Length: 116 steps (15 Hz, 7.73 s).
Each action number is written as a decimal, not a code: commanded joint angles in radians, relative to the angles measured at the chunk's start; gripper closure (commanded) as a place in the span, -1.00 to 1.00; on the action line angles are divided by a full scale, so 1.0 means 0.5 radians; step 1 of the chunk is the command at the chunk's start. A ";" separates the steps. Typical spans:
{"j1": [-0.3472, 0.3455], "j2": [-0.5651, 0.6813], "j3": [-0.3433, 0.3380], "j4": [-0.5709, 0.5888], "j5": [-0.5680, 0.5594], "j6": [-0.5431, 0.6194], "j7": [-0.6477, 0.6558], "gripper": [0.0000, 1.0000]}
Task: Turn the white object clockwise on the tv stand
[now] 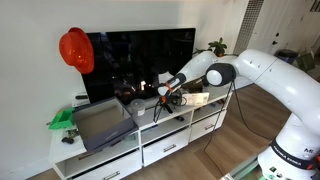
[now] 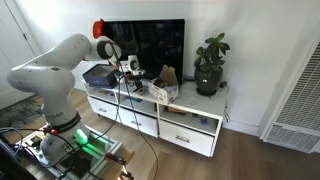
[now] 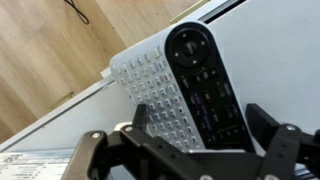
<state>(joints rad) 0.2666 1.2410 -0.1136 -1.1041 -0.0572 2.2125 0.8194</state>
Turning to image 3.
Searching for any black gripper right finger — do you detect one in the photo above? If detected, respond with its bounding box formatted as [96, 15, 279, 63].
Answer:
[244, 103, 320, 180]

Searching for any white cardboard box with flap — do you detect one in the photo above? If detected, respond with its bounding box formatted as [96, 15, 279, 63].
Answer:
[0, 149, 73, 180]

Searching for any black floor cable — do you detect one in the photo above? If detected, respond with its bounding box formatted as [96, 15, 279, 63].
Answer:
[63, 0, 90, 25]

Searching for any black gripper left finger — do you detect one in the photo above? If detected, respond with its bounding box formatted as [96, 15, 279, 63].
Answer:
[61, 103, 201, 180]

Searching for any white remote with keypad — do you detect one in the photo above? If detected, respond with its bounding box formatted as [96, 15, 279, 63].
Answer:
[109, 20, 258, 154]

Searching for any white tv stand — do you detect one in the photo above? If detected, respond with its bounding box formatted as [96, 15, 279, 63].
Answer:
[0, 0, 320, 180]

